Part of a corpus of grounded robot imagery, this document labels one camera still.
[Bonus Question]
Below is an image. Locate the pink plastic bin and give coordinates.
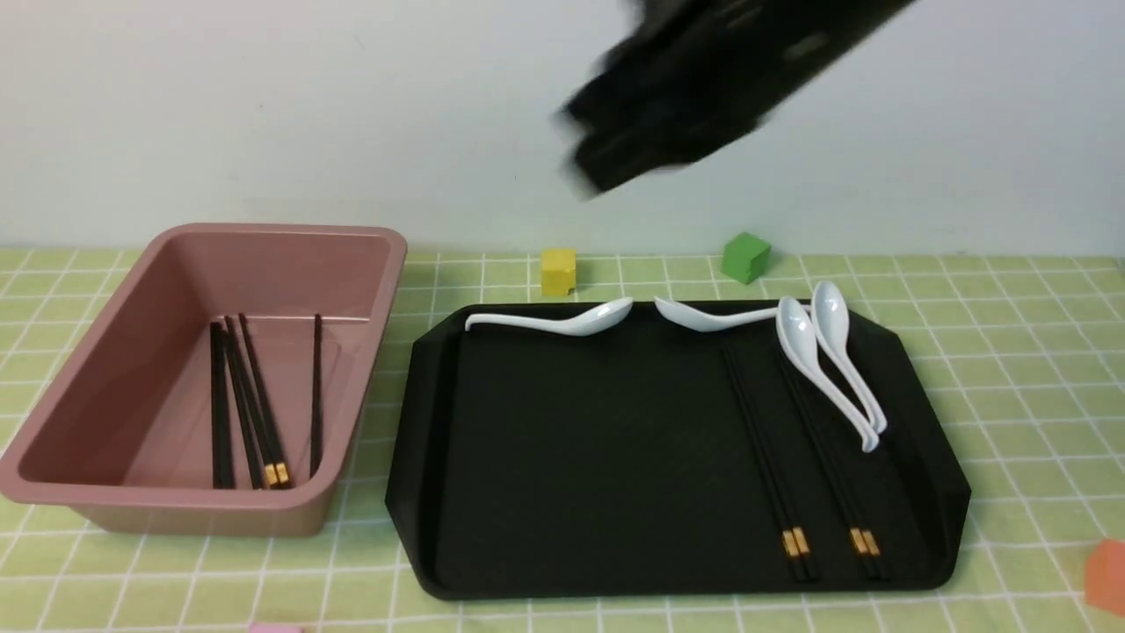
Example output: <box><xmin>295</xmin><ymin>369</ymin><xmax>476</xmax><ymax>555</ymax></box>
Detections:
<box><xmin>3</xmin><ymin>223</ymin><xmax>407</xmax><ymax>537</ymax></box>

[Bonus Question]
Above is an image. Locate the white ceramic spoon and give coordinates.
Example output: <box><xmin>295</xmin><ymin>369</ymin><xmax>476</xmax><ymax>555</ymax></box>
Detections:
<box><xmin>464</xmin><ymin>297</ymin><xmax>635</xmax><ymax>337</ymax></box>
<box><xmin>810</xmin><ymin>280</ymin><xmax>888</xmax><ymax>435</ymax></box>
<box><xmin>654</xmin><ymin>297</ymin><xmax>777</xmax><ymax>333</ymax></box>
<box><xmin>775</xmin><ymin>296</ymin><xmax>880</xmax><ymax>454</ymax></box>

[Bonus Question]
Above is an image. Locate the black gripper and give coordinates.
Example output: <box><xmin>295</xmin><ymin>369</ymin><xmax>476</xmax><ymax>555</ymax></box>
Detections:
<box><xmin>563</xmin><ymin>1</ymin><xmax>907</xmax><ymax>196</ymax></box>

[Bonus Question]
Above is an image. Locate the white ceramic spoon far left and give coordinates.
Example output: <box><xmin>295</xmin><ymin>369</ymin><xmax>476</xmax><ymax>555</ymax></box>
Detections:
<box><xmin>464</xmin><ymin>297</ymin><xmax>635</xmax><ymax>337</ymax></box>

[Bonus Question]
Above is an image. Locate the black chopstick in bin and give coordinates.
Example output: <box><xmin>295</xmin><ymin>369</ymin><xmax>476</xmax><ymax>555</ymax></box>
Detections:
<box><xmin>209</xmin><ymin>322</ymin><xmax>236</xmax><ymax>490</ymax></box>

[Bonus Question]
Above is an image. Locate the yellow wooden cube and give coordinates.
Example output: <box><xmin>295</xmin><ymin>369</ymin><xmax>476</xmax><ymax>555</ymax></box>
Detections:
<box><xmin>540</xmin><ymin>248</ymin><xmax>577</xmax><ymax>297</ymax></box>

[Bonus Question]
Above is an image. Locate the black plastic tray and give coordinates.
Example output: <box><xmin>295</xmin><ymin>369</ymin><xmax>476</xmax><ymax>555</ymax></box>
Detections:
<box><xmin>386</xmin><ymin>302</ymin><xmax>972</xmax><ymax>600</ymax></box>

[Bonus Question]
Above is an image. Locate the white ceramic spoon far right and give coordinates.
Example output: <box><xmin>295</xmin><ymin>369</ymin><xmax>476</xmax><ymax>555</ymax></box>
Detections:
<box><xmin>810</xmin><ymin>280</ymin><xmax>888</xmax><ymax>435</ymax></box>

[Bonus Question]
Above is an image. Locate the green checkered tablecloth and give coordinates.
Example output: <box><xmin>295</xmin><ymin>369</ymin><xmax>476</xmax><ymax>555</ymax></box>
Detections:
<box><xmin>1</xmin><ymin>250</ymin><xmax>1124</xmax><ymax>632</ymax></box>

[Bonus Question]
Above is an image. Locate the black chopstick gold band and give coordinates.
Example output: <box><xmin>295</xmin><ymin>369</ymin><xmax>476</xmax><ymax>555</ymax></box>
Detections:
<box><xmin>788</xmin><ymin>352</ymin><xmax>884</xmax><ymax>579</ymax></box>
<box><xmin>728</xmin><ymin>347</ymin><xmax>820</xmax><ymax>581</ymax></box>
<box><xmin>721</xmin><ymin>347</ymin><xmax>809</xmax><ymax>584</ymax></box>
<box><xmin>237</xmin><ymin>313</ymin><xmax>293</xmax><ymax>490</ymax></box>
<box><xmin>222</xmin><ymin>316</ymin><xmax>281</xmax><ymax>490</ymax></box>
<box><xmin>779</xmin><ymin>356</ymin><xmax>882</xmax><ymax>580</ymax></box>

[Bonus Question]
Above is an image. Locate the pink block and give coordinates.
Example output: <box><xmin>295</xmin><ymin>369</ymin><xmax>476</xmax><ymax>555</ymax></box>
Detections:
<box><xmin>248</xmin><ymin>622</ymin><xmax>304</xmax><ymax>633</ymax></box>

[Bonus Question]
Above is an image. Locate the orange wooden cube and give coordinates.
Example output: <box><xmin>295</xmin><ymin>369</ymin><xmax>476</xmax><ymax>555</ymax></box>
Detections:
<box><xmin>1085</xmin><ymin>539</ymin><xmax>1125</xmax><ymax>617</ymax></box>

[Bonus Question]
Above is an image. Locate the green wooden cube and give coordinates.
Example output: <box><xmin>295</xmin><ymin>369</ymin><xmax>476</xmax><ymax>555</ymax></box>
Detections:
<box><xmin>720</xmin><ymin>232</ymin><xmax>772</xmax><ymax>284</ymax></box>

